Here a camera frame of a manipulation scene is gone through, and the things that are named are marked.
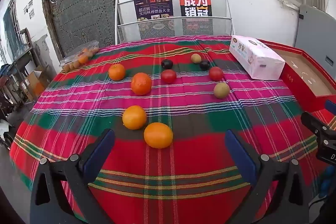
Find cardboard boxes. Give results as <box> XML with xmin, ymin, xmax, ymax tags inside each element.
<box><xmin>20</xmin><ymin>70</ymin><xmax>49</xmax><ymax>102</ymax></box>

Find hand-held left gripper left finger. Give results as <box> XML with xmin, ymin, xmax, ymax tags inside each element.
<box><xmin>30</xmin><ymin>129</ymin><xmax>116</xmax><ymax>224</ymax></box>

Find studded metal door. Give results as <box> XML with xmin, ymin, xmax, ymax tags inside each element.
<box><xmin>40</xmin><ymin>0</ymin><xmax>118</xmax><ymax>62</ymax></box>

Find person's right hand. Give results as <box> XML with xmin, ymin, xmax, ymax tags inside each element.
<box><xmin>321</xmin><ymin>165</ymin><xmax>336</xmax><ymax>194</ymax></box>

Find blue framed window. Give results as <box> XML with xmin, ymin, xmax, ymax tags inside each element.
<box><xmin>2</xmin><ymin>0</ymin><xmax>22</xmax><ymax>50</ymax></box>

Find metal storage shelf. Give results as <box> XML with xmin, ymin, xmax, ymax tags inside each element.
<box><xmin>10</xmin><ymin>28</ymin><xmax>36</xmax><ymax>101</ymax></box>

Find small orange tangerine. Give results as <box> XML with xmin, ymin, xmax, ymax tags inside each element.
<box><xmin>108</xmin><ymin>64</ymin><xmax>126</xmax><ymax>81</ymax></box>

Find red cardboard box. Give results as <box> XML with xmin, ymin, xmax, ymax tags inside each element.
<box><xmin>259</xmin><ymin>39</ymin><xmax>336</xmax><ymax>113</ymax></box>

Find large brown-green kiwi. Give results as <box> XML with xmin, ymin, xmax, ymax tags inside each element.
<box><xmin>213</xmin><ymin>82</ymin><xmax>231</xmax><ymax>100</ymax></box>

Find yellow-orange orange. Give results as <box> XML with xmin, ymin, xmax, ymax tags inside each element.
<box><xmin>143</xmin><ymin>122</ymin><xmax>174</xmax><ymax>149</ymax></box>
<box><xmin>122</xmin><ymin>105</ymin><xmax>147</xmax><ymax>130</ymax></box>

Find white metal wire rack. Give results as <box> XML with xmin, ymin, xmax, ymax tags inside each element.
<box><xmin>115</xmin><ymin>0</ymin><xmax>235</xmax><ymax>45</ymax></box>

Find plaid tablecloth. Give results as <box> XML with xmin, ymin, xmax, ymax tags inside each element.
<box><xmin>9</xmin><ymin>34</ymin><xmax>336</xmax><ymax>224</ymax></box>

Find white pink tissue pack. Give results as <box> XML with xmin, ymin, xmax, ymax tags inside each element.
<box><xmin>229</xmin><ymin>35</ymin><xmax>286</xmax><ymax>80</ymax></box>

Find red and black book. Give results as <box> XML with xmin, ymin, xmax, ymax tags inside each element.
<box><xmin>179</xmin><ymin>0</ymin><xmax>214</xmax><ymax>36</ymax></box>

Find dark orange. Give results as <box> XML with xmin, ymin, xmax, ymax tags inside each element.
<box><xmin>131</xmin><ymin>72</ymin><xmax>153</xmax><ymax>96</ymax></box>

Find red tomato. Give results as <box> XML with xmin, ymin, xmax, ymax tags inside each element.
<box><xmin>161</xmin><ymin>69</ymin><xmax>177</xmax><ymax>84</ymax></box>
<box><xmin>209</xmin><ymin>66</ymin><xmax>224</xmax><ymax>82</ymax></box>

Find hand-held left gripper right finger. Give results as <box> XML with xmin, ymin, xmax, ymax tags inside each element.
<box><xmin>225</xmin><ymin>130</ymin><xmax>311</xmax><ymax>224</ymax></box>

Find dark cookbook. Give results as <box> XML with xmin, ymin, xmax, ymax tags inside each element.
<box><xmin>133</xmin><ymin>0</ymin><xmax>175</xmax><ymax>38</ymax></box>

